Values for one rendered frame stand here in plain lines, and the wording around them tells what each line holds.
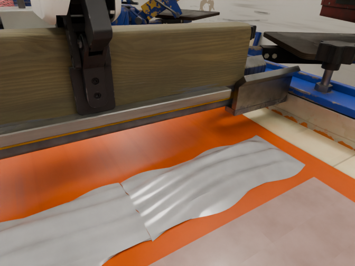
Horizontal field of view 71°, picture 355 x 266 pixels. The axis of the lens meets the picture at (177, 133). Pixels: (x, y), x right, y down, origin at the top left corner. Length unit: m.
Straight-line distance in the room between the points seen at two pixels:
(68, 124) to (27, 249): 0.09
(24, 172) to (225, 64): 0.23
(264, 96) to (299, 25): 2.17
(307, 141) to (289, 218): 0.14
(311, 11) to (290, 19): 0.19
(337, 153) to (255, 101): 0.11
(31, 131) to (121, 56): 0.09
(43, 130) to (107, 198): 0.07
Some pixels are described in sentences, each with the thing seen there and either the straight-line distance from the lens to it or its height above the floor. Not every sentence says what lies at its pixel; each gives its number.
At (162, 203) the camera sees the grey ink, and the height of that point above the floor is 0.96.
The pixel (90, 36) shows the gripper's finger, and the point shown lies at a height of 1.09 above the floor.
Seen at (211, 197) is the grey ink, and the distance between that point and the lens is 0.22.
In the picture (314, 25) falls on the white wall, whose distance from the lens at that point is 2.43.
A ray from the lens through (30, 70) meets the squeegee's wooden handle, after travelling 0.21.
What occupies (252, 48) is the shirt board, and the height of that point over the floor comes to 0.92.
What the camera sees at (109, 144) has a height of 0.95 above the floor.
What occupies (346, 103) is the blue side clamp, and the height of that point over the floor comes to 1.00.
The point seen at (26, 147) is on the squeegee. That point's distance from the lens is 0.25.
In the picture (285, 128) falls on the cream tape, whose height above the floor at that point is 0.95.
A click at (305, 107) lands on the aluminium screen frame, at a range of 0.37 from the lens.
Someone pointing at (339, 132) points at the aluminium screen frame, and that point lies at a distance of 0.36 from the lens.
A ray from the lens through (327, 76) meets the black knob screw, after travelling 0.37.
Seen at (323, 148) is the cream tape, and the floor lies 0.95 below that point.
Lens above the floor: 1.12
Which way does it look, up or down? 31 degrees down
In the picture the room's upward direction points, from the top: 2 degrees clockwise
